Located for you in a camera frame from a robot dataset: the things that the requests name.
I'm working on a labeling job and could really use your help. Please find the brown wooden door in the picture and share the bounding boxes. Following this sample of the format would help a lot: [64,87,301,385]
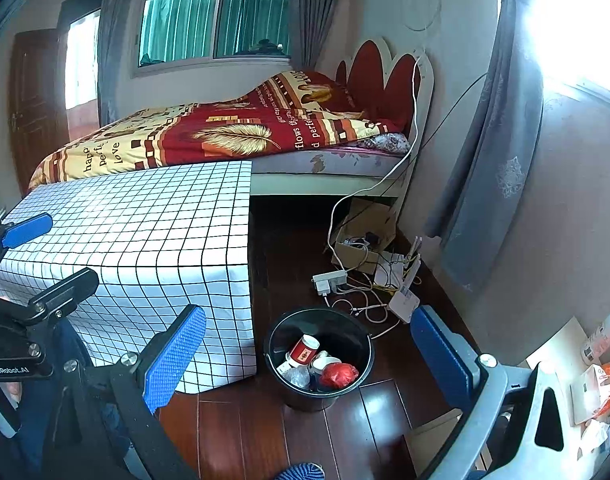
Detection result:
[9,30,69,196]

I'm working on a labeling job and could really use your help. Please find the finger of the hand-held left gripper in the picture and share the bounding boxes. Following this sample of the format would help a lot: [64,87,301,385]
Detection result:
[0,267,100,324]
[0,212,54,261]

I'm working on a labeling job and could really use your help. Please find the grey window curtain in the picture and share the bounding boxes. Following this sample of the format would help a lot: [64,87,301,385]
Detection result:
[97,0,154,129]
[292,0,346,69]

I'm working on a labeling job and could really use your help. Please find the red plastic bag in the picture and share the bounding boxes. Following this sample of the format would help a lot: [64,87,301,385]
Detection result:
[319,361,360,391]

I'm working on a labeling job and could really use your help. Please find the grey floral mattress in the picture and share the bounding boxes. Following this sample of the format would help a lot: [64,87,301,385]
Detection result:
[252,147,410,174]

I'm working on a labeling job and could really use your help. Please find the red paper cup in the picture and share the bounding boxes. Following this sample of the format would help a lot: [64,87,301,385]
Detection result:
[285,334,322,369]

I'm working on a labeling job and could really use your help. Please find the white paper sheet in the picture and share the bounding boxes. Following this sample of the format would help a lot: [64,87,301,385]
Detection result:
[375,252,406,289]

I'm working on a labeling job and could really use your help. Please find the cardboard box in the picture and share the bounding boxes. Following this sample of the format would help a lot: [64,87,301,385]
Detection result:
[332,199,398,276]

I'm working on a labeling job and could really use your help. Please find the white bed frame red headboard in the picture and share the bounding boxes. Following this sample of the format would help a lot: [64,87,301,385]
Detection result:
[250,36,434,211]

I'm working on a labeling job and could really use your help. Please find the white charging cable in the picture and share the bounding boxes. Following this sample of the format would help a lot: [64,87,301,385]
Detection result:
[327,55,424,272]

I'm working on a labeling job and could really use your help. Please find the table with checkered tablecloth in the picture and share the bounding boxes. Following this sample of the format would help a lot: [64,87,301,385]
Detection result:
[0,160,258,396]

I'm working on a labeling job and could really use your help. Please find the thin black cable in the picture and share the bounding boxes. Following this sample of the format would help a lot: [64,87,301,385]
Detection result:
[419,72,488,152]

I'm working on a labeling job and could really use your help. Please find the black plastic bucket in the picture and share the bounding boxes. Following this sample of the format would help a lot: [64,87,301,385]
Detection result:
[264,308,376,413]

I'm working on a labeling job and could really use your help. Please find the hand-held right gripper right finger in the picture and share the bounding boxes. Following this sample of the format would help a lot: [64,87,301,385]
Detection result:
[410,305,586,480]

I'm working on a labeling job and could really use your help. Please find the clear plastic bag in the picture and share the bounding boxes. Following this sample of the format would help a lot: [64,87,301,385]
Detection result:
[280,364,313,392]

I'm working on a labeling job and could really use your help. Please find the large sliding window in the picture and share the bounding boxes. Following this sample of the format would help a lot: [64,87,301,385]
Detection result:
[132,0,293,78]

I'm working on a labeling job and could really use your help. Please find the grey floral pillow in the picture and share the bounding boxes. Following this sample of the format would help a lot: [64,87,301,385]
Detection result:
[362,132,410,154]

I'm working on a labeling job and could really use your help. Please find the brown cardboard piece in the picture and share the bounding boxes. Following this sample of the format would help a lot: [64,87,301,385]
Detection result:
[405,409,492,480]

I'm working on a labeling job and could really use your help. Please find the bright doorway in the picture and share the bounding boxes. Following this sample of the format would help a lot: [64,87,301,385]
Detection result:
[65,7,102,112]

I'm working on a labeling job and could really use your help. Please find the white router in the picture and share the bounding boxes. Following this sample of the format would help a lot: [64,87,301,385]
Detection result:
[389,236,422,324]

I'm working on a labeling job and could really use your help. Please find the white flat box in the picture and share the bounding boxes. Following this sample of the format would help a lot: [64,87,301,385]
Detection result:
[570,365,608,427]

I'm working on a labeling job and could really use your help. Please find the blue striped slipper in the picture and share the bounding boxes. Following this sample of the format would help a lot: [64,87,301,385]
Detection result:
[275,461,326,480]

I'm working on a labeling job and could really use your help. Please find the blue patterned paper cup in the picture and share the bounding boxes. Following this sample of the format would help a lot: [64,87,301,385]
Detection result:
[309,351,344,391]

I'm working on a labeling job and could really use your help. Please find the grey patterned curtain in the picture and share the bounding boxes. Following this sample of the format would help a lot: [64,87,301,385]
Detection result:
[425,0,546,293]

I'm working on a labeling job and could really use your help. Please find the bed with red blanket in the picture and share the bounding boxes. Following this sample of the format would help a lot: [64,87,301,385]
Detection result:
[29,70,410,191]

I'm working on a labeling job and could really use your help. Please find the white power strip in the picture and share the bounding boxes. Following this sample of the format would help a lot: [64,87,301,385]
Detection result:
[312,270,348,297]

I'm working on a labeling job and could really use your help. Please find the white side table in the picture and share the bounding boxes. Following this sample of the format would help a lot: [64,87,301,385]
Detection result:
[525,315,610,466]

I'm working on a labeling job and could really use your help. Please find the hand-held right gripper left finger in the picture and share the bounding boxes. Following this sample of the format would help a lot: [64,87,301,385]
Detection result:
[45,304,207,480]

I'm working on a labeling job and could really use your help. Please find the bright side window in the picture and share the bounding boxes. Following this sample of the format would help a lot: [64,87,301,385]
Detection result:
[530,0,610,97]

